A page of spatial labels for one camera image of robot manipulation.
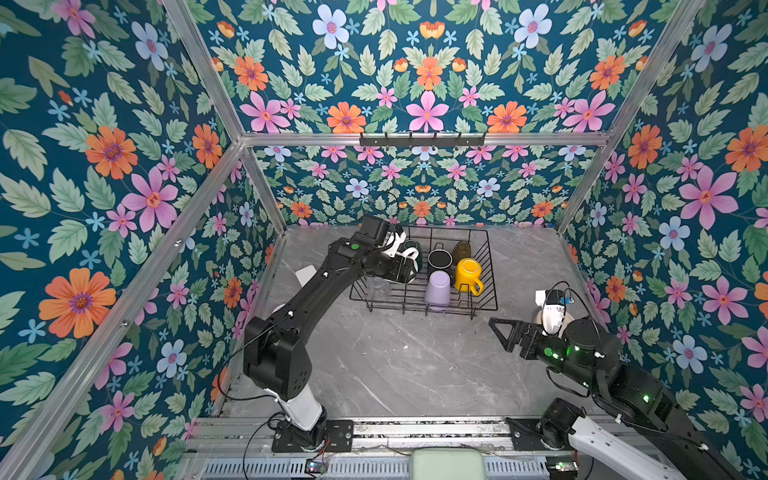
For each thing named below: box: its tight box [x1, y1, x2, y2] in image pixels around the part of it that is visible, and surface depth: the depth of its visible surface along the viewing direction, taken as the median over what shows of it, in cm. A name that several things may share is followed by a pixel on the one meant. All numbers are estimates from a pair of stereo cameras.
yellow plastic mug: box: [454, 257, 484, 297], surface depth 95 cm
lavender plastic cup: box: [425, 270, 451, 312], surface depth 90 cm
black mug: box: [427, 242, 454, 278], surface depth 98 cm
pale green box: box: [409, 447, 485, 480], surface depth 69 cm
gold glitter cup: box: [453, 241, 471, 265], surface depth 104 cm
